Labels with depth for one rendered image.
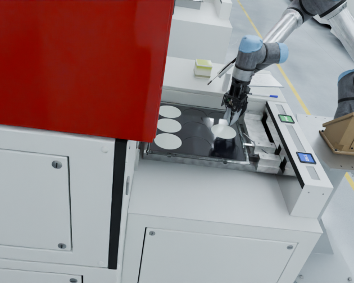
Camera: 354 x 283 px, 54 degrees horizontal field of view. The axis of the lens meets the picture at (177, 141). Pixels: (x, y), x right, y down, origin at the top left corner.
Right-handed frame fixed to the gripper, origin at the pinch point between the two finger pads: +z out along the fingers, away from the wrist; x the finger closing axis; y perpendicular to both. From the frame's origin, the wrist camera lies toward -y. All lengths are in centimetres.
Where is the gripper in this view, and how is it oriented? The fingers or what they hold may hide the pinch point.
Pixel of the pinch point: (231, 121)
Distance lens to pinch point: 142.7
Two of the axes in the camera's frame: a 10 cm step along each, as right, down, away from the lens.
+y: -5.1, 4.3, -7.5
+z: -1.5, 8.1, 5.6
